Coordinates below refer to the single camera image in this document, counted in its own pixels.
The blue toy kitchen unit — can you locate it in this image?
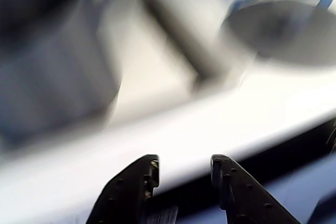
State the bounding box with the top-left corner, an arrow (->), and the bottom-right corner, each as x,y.
0,0 -> 336,224

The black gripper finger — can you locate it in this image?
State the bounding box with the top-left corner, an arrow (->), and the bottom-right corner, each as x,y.
209,154 -> 303,224
85,153 -> 161,224

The blue white patterned cup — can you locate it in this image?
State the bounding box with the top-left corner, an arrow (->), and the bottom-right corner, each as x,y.
218,0 -> 336,68

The gray pot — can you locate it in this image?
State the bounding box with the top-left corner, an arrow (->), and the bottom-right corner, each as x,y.
0,19 -> 124,153

